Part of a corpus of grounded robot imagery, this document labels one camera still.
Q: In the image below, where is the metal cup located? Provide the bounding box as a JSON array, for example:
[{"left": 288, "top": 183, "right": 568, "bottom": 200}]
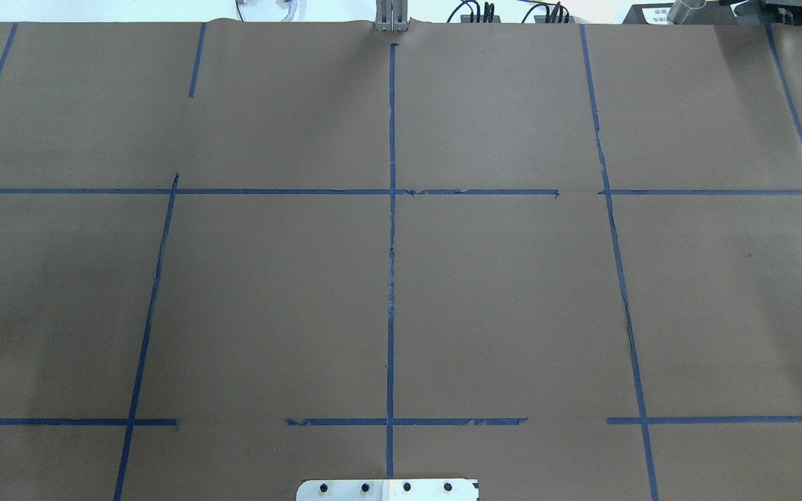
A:
[{"left": 666, "top": 0, "right": 707, "bottom": 25}]

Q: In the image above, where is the aluminium frame post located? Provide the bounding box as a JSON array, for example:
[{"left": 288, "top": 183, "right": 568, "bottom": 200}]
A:
[{"left": 375, "top": 0, "right": 410, "bottom": 33}]

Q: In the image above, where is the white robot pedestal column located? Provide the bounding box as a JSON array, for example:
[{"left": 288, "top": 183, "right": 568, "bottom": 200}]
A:
[{"left": 295, "top": 478, "right": 480, "bottom": 500}]

